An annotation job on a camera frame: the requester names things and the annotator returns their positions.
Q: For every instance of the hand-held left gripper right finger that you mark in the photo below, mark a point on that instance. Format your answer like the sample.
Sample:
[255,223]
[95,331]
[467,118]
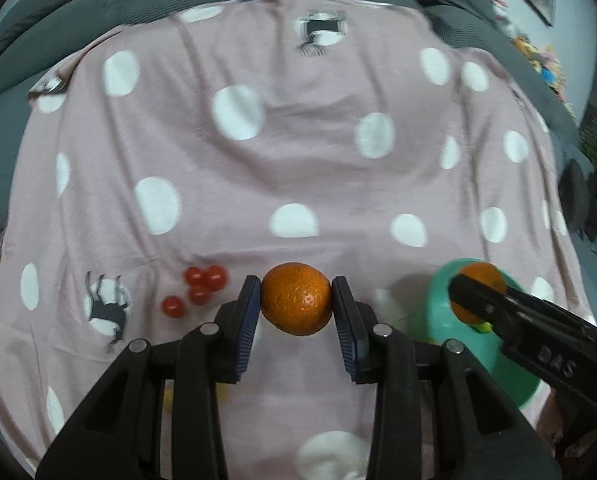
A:
[346,325]

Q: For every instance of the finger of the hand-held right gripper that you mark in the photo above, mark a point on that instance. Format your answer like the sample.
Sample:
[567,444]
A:
[478,300]

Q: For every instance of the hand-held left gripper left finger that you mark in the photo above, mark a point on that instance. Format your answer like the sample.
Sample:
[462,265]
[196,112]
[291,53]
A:
[246,320]

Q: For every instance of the small orange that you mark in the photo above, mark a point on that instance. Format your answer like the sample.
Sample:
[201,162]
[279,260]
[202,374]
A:
[480,280]

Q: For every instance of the green plastic bowl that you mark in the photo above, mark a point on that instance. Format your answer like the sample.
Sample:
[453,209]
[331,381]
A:
[458,350]

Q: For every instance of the large orange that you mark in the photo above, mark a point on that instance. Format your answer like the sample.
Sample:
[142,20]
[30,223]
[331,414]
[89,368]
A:
[297,298]

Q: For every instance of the small yellow-green fruit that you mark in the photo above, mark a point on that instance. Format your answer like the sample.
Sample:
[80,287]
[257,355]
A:
[484,329]

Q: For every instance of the red cherry tomato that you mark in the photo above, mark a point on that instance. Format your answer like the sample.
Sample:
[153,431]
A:
[216,276]
[195,276]
[200,294]
[173,306]

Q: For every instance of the yellow fruit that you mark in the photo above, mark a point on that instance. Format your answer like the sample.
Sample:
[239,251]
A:
[171,397]

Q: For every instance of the black chair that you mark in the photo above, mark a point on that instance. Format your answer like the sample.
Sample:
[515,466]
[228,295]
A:
[585,200]

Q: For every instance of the pink polka dot blanket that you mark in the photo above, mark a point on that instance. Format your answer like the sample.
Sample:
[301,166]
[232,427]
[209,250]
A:
[298,160]

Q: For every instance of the pile of colourful toys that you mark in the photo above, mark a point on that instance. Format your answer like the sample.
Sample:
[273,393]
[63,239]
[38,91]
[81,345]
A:
[540,62]

